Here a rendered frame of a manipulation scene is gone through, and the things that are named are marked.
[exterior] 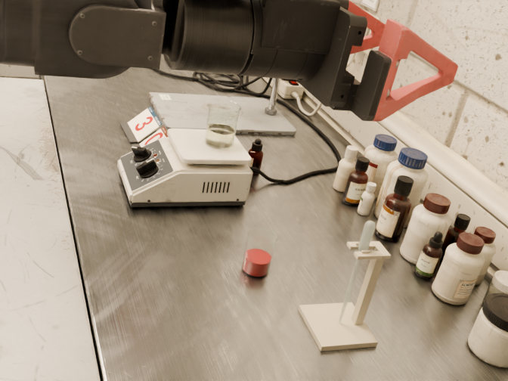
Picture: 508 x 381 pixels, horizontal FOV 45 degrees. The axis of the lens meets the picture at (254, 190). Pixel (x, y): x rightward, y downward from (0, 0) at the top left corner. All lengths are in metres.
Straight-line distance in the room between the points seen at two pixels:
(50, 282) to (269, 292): 0.29
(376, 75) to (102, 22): 0.18
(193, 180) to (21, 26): 0.64
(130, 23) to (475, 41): 0.88
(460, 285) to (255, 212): 0.35
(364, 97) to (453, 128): 0.79
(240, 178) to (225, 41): 0.62
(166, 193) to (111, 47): 0.62
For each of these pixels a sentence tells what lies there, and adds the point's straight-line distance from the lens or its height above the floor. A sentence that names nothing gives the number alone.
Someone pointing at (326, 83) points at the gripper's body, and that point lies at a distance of 0.45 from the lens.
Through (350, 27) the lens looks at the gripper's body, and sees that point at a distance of 0.43.
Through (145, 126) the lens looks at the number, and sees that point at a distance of 1.25.
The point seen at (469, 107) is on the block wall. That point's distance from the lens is 1.19.
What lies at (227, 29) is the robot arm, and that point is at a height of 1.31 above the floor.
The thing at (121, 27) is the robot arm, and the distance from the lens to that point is 0.39.
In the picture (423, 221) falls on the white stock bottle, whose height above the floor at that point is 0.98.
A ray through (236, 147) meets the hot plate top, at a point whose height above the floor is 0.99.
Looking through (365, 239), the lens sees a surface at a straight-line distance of 0.76.
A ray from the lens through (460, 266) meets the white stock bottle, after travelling 0.93.
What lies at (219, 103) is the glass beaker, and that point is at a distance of 1.05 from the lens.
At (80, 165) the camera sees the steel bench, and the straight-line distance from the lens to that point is 1.12.
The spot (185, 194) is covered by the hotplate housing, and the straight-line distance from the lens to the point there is 1.01.
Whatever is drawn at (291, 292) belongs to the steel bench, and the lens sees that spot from 0.88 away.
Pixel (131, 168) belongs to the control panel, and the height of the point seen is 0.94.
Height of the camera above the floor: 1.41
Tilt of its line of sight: 27 degrees down
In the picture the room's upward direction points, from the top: 12 degrees clockwise
